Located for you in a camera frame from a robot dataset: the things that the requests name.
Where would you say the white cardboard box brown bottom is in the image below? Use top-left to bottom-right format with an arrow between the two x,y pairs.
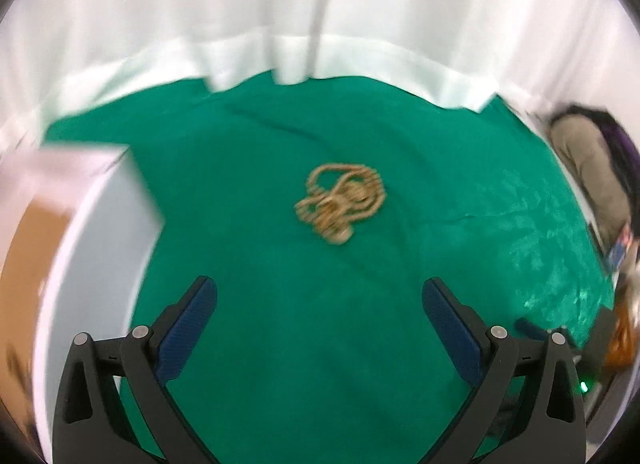
0,143 -> 166,455

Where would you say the green cloth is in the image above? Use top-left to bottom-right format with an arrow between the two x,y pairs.
42,71 -> 616,462

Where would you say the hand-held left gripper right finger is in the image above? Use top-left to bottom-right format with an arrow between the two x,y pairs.
421,278 -> 587,464

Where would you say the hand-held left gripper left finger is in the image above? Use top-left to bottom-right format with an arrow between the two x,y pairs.
51,275 -> 219,464

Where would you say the orange bag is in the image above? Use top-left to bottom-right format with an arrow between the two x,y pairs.
604,294 -> 638,381

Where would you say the small blue card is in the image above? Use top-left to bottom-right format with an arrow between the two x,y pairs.
606,225 -> 635,271

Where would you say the white curtain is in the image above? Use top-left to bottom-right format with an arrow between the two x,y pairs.
0,0 -> 640,155

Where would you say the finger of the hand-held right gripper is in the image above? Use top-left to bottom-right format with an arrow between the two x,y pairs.
517,318 -> 568,342

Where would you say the gold chain necklace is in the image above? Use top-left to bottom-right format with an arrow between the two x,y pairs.
293,163 -> 387,245

